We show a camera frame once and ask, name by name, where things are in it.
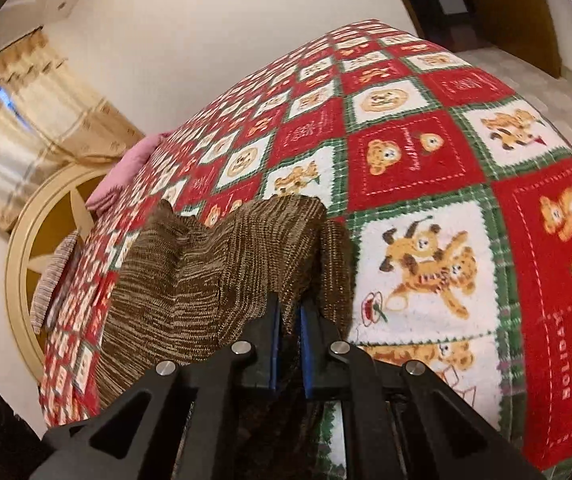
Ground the beige patterned curtain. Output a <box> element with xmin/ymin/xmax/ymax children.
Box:
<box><xmin>0</xmin><ymin>30</ymin><xmax>145</xmax><ymax>232</ymax></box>

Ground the brown wooden door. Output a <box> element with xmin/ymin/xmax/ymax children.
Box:
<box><xmin>453</xmin><ymin>0</ymin><xmax>562</xmax><ymax>79</ymax></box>

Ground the brown knitted sweater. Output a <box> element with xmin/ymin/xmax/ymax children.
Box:
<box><xmin>97</xmin><ymin>195</ymin><xmax>357</xmax><ymax>480</ymax></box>

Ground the striped cloth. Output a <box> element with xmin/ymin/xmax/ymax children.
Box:
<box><xmin>30</xmin><ymin>230</ymin><xmax>82</xmax><ymax>334</ymax></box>

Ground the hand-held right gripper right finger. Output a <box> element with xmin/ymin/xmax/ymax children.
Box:
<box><xmin>300</xmin><ymin>304</ymin><xmax>542</xmax><ymax>480</ymax></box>

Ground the pink folded blanket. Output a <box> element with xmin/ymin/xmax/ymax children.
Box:
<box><xmin>86</xmin><ymin>132</ymin><xmax>171</xmax><ymax>213</ymax></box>

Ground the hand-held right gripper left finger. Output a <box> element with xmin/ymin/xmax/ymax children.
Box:
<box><xmin>28</xmin><ymin>292</ymin><xmax>281</xmax><ymax>480</ymax></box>

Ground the red bear printed blanket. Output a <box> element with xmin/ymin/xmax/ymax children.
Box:
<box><xmin>38</xmin><ymin>19</ymin><xmax>572</xmax><ymax>472</ymax></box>

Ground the golden bed headboard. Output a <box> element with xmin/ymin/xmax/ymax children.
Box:
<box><xmin>5</xmin><ymin>162</ymin><xmax>118</xmax><ymax>382</ymax></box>

